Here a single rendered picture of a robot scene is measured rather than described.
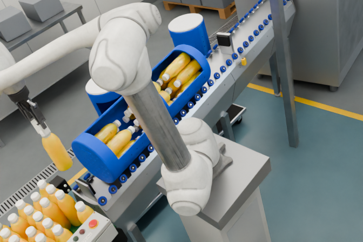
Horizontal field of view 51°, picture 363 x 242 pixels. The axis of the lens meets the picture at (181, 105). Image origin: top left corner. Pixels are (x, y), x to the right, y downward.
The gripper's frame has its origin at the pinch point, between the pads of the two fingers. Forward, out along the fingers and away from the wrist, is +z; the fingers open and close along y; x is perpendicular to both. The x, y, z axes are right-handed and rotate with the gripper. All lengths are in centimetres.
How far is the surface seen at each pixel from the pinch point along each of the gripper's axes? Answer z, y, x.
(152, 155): 52, -11, -38
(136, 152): 40, -13, -29
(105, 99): 47, 47, -65
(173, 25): 42, 48, -151
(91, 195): 47.0, -1.9, -1.6
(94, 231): 34.8, -28.5, 16.6
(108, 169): 35.0, -11.0, -11.3
